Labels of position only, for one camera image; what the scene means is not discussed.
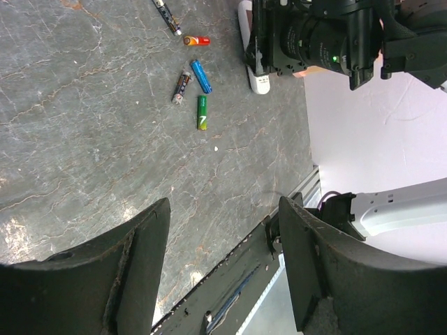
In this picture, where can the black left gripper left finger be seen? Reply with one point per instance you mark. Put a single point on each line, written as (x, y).
(107, 285)

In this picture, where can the white slotted cable duct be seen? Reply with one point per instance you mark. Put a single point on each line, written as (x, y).
(262, 297)

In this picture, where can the white remote control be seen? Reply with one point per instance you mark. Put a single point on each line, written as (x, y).
(259, 84)

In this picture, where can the green battery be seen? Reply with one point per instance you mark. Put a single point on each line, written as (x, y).
(202, 113)

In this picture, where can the black battery lower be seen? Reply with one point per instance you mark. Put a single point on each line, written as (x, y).
(180, 89)

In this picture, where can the red yellow battery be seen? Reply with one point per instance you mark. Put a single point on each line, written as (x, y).
(196, 40)

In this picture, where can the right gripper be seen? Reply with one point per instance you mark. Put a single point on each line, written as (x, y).
(264, 54)

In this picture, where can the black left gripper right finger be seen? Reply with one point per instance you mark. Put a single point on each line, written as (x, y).
(340, 285)

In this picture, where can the black battery upper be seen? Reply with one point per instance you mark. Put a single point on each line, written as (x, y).
(167, 16)

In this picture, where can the light blue battery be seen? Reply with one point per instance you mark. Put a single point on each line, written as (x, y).
(201, 76)

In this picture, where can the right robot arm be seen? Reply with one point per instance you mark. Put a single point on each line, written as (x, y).
(347, 37)

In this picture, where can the black battery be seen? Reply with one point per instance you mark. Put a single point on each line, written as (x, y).
(167, 16)
(180, 89)

